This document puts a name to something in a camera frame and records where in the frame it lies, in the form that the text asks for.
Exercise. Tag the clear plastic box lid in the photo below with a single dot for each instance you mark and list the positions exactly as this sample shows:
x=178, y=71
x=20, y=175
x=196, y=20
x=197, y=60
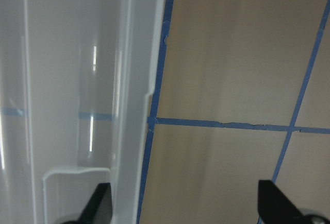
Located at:
x=76, y=78

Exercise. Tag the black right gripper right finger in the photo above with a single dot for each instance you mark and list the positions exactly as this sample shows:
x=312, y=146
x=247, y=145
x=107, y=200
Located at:
x=274, y=207

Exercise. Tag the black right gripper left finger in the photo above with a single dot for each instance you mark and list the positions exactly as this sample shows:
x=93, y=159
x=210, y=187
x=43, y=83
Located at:
x=99, y=207

